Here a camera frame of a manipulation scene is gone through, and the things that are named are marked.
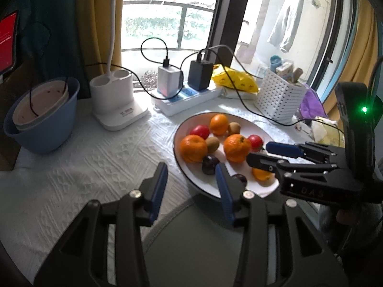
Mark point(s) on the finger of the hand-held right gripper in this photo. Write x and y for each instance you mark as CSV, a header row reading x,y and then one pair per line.
x,y
281,148
263,161

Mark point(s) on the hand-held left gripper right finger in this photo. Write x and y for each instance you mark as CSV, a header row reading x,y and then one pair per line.
x,y
224,194

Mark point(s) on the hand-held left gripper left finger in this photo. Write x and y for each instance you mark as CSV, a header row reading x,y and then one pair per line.
x,y
158,191

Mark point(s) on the orange tangerine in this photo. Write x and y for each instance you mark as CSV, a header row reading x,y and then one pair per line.
x,y
261,175
193,149
218,124
237,148

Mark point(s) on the dark purple plum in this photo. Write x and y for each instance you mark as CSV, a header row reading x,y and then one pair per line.
x,y
209,164
239,180

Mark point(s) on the red tomato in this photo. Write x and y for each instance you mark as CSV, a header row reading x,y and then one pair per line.
x,y
200,131
255,142

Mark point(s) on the white plate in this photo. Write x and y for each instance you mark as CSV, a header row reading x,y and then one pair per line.
x,y
194,170

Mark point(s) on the brown kiwi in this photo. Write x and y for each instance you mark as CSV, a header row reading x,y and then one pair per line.
x,y
234,128
212,145

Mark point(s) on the grey round bowl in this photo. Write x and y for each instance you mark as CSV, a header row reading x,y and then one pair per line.
x,y
191,239

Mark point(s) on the person's right hand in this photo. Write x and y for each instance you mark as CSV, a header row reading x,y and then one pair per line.
x,y
345,216

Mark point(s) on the pale yellow packet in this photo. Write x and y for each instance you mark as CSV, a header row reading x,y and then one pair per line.
x,y
329,134

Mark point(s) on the white perforated basket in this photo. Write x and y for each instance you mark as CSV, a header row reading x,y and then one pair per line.
x,y
278,98

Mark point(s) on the purple cloth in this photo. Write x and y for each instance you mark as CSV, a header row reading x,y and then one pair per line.
x,y
311,104

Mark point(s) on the flat white box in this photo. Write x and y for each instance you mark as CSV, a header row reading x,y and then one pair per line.
x,y
239,95

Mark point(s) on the white textured tablecloth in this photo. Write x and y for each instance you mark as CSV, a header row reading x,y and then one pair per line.
x,y
89,170

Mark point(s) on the brown packet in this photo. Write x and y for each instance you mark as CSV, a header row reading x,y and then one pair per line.
x,y
297,74

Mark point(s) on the printed tissue pack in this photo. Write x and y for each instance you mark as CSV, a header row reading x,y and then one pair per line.
x,y
284,68

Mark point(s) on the yellow snack bag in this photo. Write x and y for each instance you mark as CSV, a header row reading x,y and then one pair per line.
x,y
236,80

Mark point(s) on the blue capped bottle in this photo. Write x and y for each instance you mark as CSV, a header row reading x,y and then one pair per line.
x,y
275,62

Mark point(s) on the white power strip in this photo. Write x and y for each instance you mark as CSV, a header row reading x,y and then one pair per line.
x,y
179,104

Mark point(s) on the yellow curtain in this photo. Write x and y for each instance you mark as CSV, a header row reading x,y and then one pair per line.
x,y
95,21
368,50

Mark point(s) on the white desk lamp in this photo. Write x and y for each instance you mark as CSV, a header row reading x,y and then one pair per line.
x,y
113,95

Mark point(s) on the black charger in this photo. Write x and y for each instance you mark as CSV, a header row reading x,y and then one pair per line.
x,y
199,74

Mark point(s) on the white charger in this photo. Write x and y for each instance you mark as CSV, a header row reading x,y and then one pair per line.
x,y
169,80

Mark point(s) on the blue bowl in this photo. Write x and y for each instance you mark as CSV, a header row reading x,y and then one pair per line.
x,y
45,137

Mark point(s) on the white hanging garment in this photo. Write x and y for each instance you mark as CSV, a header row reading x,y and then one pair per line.
x,y
287,21

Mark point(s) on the pink bowl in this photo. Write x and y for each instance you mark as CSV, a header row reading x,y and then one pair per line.
x,y
42,101

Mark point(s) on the balcony railing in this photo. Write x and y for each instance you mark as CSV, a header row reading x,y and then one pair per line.
x,y
182,21

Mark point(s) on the dark teal cloth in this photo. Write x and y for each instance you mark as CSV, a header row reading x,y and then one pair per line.
x,y
54,36

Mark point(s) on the tablet with red screen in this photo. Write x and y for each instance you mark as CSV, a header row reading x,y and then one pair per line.
x,y
7,39

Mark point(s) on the dark window frame post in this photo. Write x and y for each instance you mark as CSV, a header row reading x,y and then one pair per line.
x,y
230,15

